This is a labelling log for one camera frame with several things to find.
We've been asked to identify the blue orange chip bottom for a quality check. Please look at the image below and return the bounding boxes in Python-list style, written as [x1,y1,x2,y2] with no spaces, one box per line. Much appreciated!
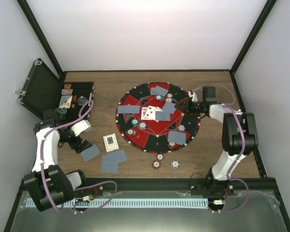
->
[178,125,186,131]

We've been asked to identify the dealt blue card seat two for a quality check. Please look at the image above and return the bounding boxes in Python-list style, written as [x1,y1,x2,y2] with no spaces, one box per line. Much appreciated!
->
[161,102,176,114]

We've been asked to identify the dealt blue card bottom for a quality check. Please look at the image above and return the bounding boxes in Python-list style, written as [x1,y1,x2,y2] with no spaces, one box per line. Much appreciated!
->
[167,130,186,145]

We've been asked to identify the face down community card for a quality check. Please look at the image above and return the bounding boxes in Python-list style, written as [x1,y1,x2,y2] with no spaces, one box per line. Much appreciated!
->
[155,111,171,121]

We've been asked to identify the green blue chip top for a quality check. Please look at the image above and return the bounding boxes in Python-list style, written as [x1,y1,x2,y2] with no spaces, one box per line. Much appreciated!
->
[156,95,164,101]

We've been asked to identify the green blue chip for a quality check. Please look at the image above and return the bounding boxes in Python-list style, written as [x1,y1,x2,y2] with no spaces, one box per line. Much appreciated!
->
[131,119,139,126]
[156,95,164,101]

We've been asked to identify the dealt blue card top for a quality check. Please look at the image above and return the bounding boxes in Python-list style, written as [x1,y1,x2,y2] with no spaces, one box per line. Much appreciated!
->
[150,88,160,95]

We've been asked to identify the dropped blue card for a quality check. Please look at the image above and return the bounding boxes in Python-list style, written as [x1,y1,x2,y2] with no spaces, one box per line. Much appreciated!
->
[102,149,128,163]
[101,159,119,174]

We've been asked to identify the king of clubs card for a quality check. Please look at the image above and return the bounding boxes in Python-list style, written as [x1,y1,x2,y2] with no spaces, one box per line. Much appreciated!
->
[141,107,148,120]

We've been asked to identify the orange black chip stack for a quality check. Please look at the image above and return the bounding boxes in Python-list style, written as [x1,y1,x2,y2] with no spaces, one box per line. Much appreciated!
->
[152,161,161,170]

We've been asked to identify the blue backed card deck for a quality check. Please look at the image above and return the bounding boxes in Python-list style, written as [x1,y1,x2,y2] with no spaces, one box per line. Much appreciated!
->
[81,144,100,162]

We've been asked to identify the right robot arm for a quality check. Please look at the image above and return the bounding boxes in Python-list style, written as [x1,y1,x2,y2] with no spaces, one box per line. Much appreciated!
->
[175,85,259,195]

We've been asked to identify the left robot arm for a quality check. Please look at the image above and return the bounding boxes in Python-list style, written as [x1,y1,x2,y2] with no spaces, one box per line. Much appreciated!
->
[23,110,92,212]

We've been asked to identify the green chips in case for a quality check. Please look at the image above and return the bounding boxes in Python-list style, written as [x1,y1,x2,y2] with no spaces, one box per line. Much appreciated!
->
[55,108,67,116]

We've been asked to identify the card deck in case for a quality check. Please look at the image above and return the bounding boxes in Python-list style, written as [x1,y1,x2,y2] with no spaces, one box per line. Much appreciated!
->
[58,95,73,109]

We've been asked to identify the black poker case tray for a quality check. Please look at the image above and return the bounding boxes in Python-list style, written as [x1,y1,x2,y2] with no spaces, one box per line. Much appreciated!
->
[52,82,95,122]

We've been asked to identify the clear round dealer button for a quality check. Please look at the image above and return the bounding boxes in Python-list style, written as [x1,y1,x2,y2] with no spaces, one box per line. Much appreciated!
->
[77,96,87,106]

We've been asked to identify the red dice in case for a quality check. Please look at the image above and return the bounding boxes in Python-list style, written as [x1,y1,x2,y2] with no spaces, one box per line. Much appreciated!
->
[71,96,77,108]

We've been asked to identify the white playing card box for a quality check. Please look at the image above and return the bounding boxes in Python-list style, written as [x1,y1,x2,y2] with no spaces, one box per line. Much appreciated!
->
[103,133,119,153]

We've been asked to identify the orange chips in case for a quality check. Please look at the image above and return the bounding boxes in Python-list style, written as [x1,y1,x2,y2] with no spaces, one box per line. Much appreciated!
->
[61,83,73,96]

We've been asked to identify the black poker case lid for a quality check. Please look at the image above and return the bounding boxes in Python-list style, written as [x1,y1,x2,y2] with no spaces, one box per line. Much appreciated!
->
[15,58,63,119]

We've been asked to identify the round red black poker mat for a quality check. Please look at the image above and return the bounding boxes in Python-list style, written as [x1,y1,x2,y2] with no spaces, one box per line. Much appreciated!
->
[116,82,201,154]

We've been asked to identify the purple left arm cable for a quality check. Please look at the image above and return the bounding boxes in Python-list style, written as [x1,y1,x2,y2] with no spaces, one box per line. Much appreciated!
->
[41,99,118,215]

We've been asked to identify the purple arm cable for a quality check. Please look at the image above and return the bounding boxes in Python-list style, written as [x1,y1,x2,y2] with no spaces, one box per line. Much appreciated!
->
[192,84,249,214]
[41,99,118,215]

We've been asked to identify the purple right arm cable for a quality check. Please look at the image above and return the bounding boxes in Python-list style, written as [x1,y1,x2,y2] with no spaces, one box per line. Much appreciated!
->
[192,84,249,214]

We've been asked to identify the light blue slotted cable duct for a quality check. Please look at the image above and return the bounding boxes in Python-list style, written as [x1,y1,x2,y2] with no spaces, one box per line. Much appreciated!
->
[64,198,208,209]

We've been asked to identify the black aluminium front rail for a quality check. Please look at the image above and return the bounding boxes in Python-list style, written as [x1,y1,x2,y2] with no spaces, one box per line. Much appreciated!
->
[78,178,278,196]

